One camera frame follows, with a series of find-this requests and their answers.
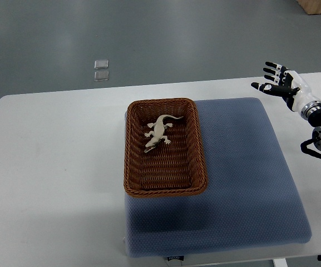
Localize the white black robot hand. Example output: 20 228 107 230
251 62 321 118

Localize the dark toy crocodile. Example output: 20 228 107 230
144 115 182 153

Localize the brown wicker basket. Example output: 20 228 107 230
124 98 208 198

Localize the wooden box corner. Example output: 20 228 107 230
297 0 321 15

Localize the blue foam cushion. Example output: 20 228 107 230
125 97 312 257

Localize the upper metal floor plate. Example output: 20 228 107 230
94 60 109 70

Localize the cushion brand label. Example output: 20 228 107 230
166 256 184 261

